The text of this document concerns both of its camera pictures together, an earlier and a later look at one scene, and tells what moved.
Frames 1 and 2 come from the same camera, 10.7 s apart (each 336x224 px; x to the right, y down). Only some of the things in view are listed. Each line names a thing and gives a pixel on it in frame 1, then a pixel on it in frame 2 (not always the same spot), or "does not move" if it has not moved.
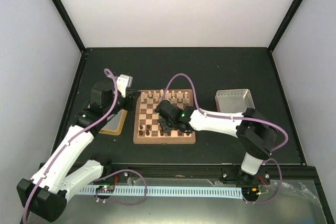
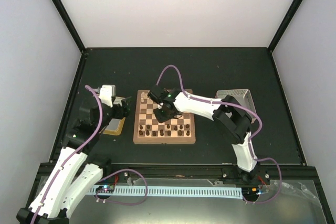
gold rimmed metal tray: x=115 y=123 does not move
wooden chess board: x=147 y=129 does not move
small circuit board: x=105 y=189 does not move
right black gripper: x=165 y=128 to x=161 y=118
